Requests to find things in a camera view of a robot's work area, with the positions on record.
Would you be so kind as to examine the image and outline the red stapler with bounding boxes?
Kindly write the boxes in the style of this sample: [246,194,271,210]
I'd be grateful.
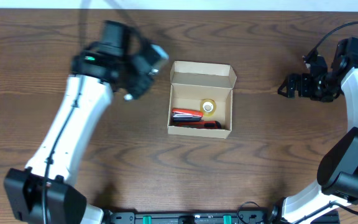
[172,108,203,122]

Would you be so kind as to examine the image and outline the clear tape roll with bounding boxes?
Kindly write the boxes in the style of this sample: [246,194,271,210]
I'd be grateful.
[200,99,217,116]

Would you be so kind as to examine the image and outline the red utility knife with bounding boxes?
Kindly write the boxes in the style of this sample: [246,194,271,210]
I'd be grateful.
[174,121,222,129]

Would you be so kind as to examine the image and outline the black marker pen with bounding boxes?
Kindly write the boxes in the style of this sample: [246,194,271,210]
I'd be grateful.
[124,93,134,101]

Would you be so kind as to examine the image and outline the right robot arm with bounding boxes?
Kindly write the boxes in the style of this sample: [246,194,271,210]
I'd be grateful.
[268,37,358,223]

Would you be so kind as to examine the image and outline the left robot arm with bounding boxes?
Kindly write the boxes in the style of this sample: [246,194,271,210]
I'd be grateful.
[4,21,169,223]

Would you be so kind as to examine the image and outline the cardboard box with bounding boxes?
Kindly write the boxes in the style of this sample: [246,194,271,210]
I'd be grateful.
[167,61,237,139]

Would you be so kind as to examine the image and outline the black mounting rail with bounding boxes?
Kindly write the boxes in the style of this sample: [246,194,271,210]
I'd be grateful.
[102,210,267,224]

